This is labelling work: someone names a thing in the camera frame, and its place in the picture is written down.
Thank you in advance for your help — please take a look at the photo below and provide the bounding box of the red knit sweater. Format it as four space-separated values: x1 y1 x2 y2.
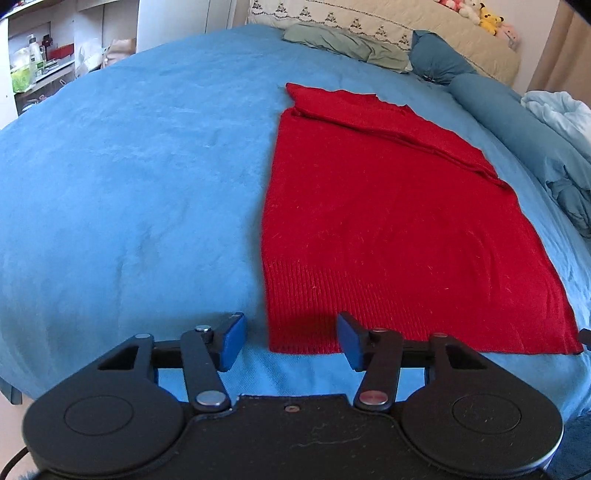
262 83 582 355

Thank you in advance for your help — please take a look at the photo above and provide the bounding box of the blue bed sheet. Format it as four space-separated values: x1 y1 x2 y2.
0 23 591 423

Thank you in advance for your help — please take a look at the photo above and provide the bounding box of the blue fluffy rug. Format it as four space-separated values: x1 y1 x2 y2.
547 412 591 480

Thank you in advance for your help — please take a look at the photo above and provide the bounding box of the teal blue duvet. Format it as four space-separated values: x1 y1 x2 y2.
448 73 590 239

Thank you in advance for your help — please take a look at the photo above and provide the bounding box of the teal pillow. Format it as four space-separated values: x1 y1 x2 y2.
409 30 477 85

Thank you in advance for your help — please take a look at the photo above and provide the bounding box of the white folded blanket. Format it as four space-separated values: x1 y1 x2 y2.
521 90 591 159

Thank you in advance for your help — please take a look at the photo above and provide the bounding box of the green pillow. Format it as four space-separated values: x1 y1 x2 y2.
283 23 413 73

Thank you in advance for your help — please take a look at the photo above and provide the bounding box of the beige quilted headboard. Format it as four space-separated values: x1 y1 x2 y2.
246 0 520 86

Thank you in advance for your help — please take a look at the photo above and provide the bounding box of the white wardrobe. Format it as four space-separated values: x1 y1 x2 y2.
136 0 249 53

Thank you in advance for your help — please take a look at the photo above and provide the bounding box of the beige curtain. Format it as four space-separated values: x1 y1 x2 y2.
528 1 591 105

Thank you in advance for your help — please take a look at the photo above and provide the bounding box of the pink plush toy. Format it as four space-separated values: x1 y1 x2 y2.
497 23 520 51

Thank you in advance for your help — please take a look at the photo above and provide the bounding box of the white shelf unit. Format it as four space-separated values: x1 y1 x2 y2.
1 0 139 126

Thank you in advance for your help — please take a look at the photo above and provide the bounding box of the yellow plush toy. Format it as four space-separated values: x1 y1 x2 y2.
479 3 504 36

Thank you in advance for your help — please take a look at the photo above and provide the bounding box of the black cable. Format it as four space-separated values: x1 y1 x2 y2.
0 444 31 480

